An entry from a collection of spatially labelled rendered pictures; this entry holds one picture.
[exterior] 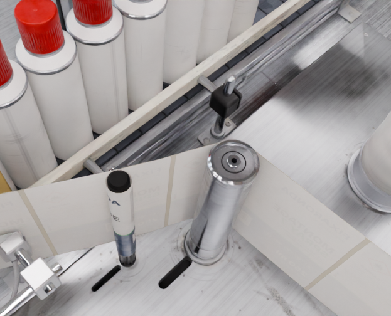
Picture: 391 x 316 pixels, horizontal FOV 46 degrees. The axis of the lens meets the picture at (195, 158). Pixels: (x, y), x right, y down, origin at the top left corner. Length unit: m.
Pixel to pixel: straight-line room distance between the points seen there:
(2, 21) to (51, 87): 0.35
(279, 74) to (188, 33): 0.22
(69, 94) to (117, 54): 0.06
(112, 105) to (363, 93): 0.34
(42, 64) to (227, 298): 0.28
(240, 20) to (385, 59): 0.22
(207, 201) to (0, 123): 0.18
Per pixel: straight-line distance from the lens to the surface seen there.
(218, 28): 0.57
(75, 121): 0.48
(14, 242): 0.38
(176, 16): 0.51
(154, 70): 0.52
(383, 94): 0.67
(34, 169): 0.49
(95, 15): 0.42
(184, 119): 0.60
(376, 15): 0.85
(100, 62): 0.45
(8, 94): 0.40
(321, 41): 0.77
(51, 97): 0.44
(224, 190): 0.34
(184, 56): 0.56
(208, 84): 0.57
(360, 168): 0.55
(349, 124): 0.62
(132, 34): 0.47
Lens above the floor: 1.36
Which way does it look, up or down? 61 degrees down
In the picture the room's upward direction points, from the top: 11 degrees clockwise
